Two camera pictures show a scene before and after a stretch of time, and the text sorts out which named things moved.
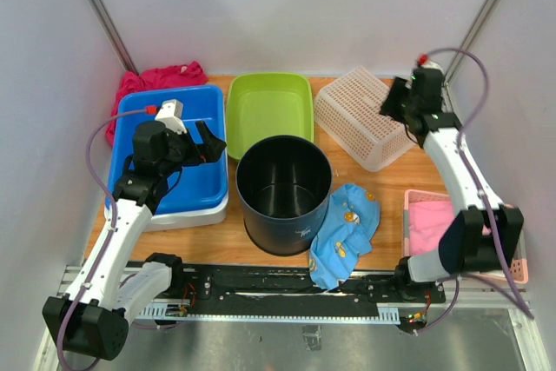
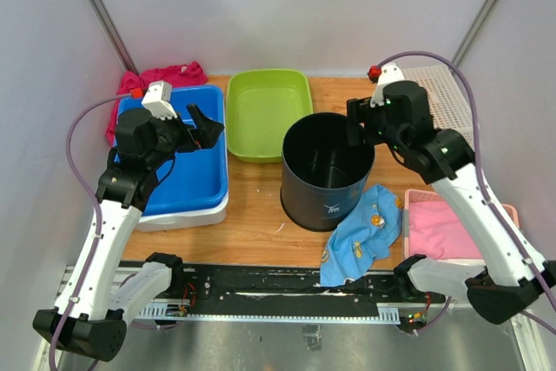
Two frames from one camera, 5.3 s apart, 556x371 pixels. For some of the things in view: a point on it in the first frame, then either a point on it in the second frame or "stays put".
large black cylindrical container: [284, 183] -> [321, 174]
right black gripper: [399, 88] stays put
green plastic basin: [264, 104] stays put
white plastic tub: [168, 221] stays put
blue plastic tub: [197, 186] stays put
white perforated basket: [349, 110] -> [449, 103]
